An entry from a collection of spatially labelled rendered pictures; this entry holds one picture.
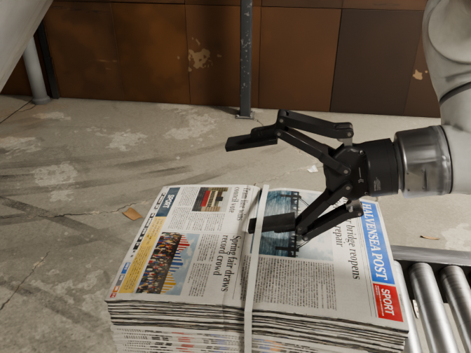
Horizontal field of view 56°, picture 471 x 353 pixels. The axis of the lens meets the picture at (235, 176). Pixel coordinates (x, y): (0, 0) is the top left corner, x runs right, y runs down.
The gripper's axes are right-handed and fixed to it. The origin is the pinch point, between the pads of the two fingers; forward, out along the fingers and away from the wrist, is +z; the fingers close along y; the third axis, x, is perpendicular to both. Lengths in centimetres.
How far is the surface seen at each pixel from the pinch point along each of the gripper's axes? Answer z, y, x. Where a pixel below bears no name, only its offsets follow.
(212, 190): 9.1, 7.1, 11.6
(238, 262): 2.3, 8.5, -6.4
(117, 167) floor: 127, 83, 183
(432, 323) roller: -25.8, 40.0, 8.4
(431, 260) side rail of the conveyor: -29, 40, 26
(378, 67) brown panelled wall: -49, 85, 291
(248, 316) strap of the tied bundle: 0.1, 9.8, -15.2
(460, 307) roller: -32, 42, 13
